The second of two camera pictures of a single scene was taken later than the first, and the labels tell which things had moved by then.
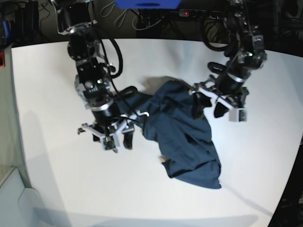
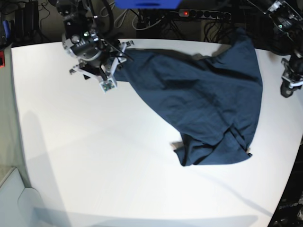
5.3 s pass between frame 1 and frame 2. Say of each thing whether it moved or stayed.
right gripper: moved
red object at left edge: stayed
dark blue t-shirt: moved
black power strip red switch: stayed
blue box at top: stayed
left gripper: moved
